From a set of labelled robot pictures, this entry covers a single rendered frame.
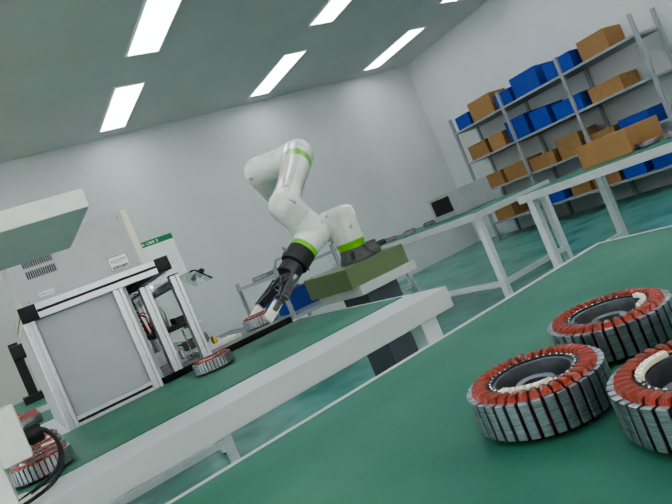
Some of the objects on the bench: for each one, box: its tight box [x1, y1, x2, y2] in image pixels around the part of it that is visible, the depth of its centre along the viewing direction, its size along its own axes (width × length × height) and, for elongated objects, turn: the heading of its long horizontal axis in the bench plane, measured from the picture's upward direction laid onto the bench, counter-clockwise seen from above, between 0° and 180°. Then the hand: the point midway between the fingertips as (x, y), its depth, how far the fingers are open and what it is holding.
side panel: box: [23, 288, 164, 431], centre depth 167 cm, size 28×3×32 cm, turn 29°
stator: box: [192, 349, 234, 376], centre depth 161 cm, size 11×11×4 cm
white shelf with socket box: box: [0, 189, 89, 504], centre depth 108 cm, size 35×37×46 cm
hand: (261, 317), depth 171 cm, fingers closed on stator, 11 cm apart
